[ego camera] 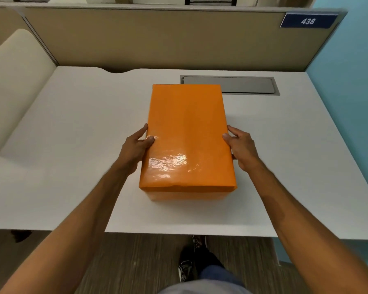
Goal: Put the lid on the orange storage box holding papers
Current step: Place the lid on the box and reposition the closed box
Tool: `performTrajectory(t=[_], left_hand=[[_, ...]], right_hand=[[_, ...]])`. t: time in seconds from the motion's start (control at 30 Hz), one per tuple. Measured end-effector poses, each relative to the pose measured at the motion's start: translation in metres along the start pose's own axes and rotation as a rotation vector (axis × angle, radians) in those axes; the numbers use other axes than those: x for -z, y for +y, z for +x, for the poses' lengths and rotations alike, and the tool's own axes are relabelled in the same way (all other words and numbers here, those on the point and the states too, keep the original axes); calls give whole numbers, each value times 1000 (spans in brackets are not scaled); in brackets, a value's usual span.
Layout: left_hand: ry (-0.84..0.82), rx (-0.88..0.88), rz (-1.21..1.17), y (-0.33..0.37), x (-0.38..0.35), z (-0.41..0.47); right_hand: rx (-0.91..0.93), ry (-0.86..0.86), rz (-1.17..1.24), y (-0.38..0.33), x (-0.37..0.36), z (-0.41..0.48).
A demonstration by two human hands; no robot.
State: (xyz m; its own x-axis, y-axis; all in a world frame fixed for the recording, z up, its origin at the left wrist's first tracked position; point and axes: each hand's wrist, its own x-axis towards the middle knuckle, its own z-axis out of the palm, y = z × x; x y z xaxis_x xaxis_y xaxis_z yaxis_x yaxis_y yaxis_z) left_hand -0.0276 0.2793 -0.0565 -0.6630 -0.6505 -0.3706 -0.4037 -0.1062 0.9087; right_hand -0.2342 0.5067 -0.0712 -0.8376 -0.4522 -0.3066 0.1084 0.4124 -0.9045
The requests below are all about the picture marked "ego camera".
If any person's left hand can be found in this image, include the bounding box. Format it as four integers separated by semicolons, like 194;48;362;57
115;123;155;177

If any person's right hand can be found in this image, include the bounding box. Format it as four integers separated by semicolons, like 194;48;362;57
222;125;263;173

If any orange box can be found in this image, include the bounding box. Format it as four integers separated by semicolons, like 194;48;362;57
139;84;237;202

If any person's right forearm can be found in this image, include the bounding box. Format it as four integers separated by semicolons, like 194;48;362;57
247;162;368;294

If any person's left forearm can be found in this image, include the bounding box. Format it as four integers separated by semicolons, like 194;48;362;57
0;165;132;294

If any white desk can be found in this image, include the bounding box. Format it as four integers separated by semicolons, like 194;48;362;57
0;66;368;241

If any black sneaker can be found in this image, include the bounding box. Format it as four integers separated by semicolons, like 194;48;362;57
178;247;194;283
192;235;208;252

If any beige desk partition panel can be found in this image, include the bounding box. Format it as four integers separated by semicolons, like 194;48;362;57
0;3;348;72

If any person's blue jeans leg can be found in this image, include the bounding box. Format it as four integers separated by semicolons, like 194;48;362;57
194;245;246;288

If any blue number sign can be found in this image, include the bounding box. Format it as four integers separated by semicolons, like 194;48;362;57
280;13;339;29

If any person's grey shirt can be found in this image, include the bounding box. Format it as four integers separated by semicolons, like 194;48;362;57
158;279;252;294

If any grey metal cable hatch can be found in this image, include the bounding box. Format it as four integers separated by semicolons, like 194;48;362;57
180;75;280;96

